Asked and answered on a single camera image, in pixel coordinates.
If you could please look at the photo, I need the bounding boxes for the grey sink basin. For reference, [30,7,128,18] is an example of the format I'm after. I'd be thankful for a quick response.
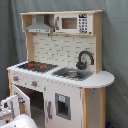
[53,67,92,81]

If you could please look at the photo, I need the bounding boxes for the white fridge door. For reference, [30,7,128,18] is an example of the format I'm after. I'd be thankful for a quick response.
[44,81,82,128]

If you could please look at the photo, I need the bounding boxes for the red oven knob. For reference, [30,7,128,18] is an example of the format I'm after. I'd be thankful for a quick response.
[32,81,37,87]
[13,76,19,81]

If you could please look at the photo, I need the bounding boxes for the grey range hood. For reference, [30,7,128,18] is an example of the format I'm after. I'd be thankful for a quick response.
[25,15,53,34]

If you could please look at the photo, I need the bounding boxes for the black faucet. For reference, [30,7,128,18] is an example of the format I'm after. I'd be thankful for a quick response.
[75,50,95,71]

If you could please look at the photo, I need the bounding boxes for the wooden toy kitchen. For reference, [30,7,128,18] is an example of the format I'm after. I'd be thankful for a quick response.
[8,10,114,128]

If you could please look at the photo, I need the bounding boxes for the toy microwave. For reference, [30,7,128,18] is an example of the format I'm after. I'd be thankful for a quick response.
[55,14,92,34]

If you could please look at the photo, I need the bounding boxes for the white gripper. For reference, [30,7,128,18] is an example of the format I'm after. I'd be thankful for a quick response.
[0,95,20,119]

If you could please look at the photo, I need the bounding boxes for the black stovetop red burners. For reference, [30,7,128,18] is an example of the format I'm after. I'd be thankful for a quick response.
[20,61,56,72]

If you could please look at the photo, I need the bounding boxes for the white oven door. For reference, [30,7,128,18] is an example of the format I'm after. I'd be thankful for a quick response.
[12,85,31,116]

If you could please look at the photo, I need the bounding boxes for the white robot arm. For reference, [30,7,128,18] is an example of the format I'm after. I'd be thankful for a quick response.
[0,95,37,128]

